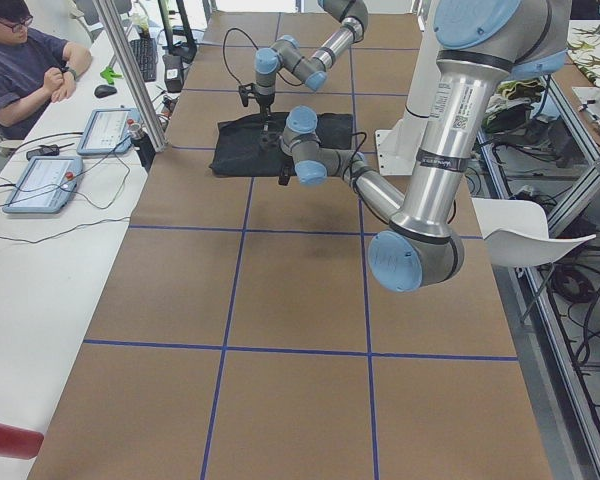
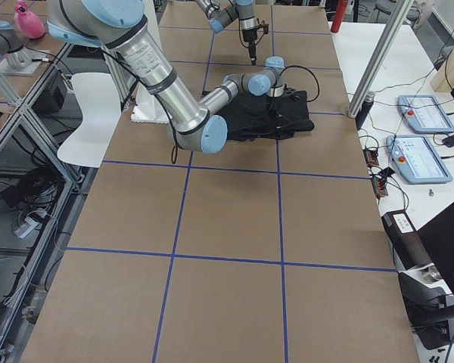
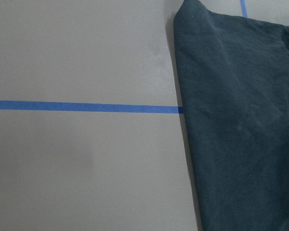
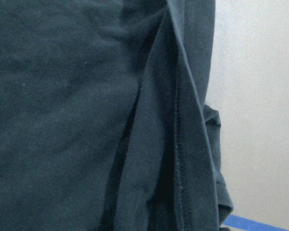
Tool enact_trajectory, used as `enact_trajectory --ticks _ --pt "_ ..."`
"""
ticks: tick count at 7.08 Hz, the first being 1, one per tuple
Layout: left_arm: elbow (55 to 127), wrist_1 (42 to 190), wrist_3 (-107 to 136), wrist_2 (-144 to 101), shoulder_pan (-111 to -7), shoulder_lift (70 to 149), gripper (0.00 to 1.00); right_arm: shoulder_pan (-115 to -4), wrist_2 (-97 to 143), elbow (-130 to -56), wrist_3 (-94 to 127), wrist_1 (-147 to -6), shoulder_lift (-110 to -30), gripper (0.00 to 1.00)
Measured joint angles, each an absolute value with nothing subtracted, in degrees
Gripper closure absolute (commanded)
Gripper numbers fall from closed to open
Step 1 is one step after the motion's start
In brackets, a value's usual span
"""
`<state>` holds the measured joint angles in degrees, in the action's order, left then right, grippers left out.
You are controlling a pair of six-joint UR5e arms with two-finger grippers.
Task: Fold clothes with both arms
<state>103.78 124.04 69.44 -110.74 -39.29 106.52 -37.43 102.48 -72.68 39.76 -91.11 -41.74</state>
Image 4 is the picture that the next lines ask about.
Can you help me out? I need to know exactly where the brown table mat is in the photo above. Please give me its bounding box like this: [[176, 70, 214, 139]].
[[206, 0, 289, 230]]

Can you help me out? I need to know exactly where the black printed t-shirt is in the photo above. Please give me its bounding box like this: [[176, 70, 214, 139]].
[[0, 0, 233, 231]]

